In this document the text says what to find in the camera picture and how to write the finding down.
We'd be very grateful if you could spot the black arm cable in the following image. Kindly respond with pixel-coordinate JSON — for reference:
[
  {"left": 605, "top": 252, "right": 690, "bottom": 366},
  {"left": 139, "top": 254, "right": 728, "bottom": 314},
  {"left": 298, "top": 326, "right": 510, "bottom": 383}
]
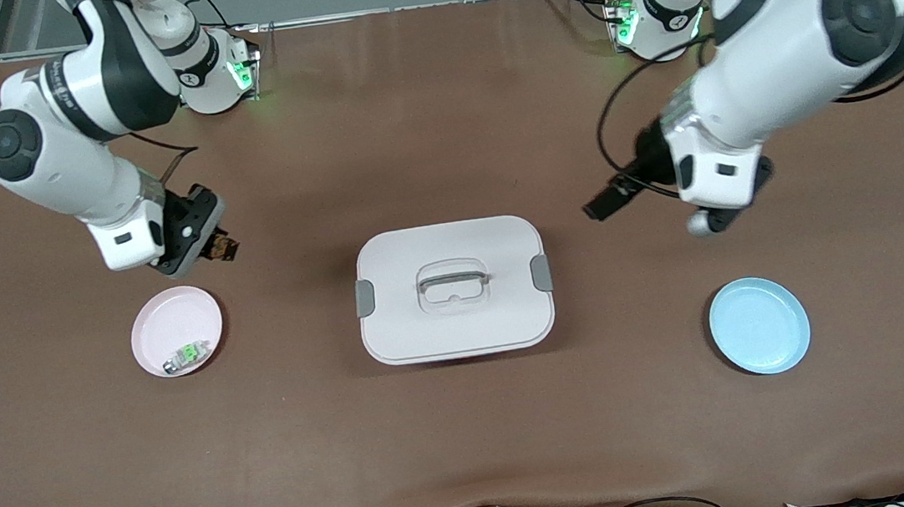
[
  {"left": 588, "top": 39, "right": 736, "bottom": 206},
  {"left": 127, "top": 125, "right": 202, "bottom": 189}
]

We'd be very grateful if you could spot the clear grey lid handle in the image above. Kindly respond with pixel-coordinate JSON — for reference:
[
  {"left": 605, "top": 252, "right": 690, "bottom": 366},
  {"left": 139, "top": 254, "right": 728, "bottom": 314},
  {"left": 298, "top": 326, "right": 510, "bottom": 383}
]
[{"left": 414, "top": 255, "right": 494, "bottom": 318}]

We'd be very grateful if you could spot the pink round plate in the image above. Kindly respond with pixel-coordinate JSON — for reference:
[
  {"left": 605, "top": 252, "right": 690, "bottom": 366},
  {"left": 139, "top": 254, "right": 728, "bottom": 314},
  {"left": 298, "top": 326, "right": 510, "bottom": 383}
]
[{"left": 125, "top": 281, "right": 228, "bottom": 382}]

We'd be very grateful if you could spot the pink box with white lid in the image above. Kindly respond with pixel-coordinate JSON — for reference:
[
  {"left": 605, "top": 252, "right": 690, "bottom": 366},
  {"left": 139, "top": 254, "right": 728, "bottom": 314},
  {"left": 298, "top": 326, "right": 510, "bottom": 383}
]
[{"left": 348, "top": 211, "right": 561, "bottom": 370}]

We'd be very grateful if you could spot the light blue round plate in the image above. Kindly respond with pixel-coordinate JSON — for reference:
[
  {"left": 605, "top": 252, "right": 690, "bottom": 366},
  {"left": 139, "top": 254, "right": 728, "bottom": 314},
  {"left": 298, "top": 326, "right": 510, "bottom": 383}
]
[{"left": 704, "top": 271, "right": 815, "bottom": 381}]

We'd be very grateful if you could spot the black right base cable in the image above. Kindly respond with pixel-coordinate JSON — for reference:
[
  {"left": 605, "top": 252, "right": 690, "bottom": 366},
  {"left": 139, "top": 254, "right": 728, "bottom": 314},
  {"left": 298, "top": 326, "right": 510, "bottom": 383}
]
[{"left": 190, "top": 0, "right": 255, "bottom": 39}]

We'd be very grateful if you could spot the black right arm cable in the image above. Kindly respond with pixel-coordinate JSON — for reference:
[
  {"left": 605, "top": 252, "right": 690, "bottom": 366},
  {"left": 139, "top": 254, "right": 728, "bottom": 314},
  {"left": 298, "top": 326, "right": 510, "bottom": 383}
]
[{"left": 127, "top": 125, "right": 202, "bottom": 189}]

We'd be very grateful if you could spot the grey box latch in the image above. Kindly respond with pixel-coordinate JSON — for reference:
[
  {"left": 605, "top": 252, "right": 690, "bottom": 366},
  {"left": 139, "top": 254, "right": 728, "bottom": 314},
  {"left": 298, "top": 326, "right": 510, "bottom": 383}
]
[
  {"left": 353, "top": 279, "right": 378, "bottom": 319},
  {"left": 530, "top": 253, "right": 555, "bottom": 293}
]

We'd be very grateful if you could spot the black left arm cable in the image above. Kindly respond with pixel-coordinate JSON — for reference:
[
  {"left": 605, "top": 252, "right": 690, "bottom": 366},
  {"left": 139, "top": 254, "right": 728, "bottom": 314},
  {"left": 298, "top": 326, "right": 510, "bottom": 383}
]
[{"left": 588, "top": 39, "right": 736, "bottom": 206}]

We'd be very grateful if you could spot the green and white switch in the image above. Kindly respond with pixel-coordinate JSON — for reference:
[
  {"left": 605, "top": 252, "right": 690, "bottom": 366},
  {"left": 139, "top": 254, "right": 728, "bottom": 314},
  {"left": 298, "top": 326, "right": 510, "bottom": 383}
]
[{"left": 160, "top": 338, "right": 215, "bottom": 375}]

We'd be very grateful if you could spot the orange and black switch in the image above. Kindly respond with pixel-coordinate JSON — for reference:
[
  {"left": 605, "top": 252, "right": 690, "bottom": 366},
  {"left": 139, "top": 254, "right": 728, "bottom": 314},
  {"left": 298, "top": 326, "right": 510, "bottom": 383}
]
[{"left": 208, "top": 234, "right": 240, "bottom": 264}]

